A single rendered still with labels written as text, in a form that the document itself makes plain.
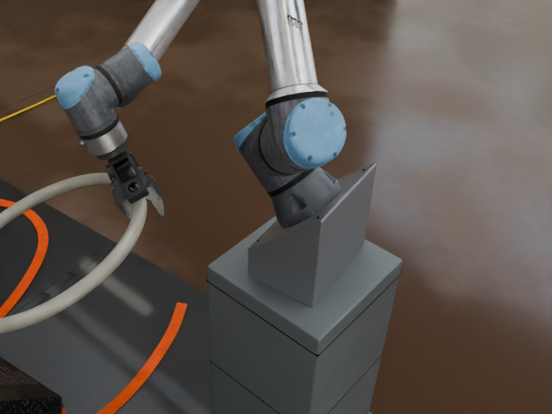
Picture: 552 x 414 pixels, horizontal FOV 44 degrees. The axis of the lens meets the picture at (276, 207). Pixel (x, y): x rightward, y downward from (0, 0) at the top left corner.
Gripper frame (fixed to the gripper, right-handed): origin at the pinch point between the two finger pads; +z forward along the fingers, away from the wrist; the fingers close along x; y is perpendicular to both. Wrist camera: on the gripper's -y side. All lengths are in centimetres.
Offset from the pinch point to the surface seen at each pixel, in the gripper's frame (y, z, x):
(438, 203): 116, 144, -128
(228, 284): 9.4, 36.0, -9.2
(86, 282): -22.9, -8.1, 16.0
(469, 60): 242, 156, -239
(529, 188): 110, 162, -179
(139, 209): -8.5, -8.5, 1.0
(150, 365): 67, 99, 30
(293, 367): -9, 58, -14
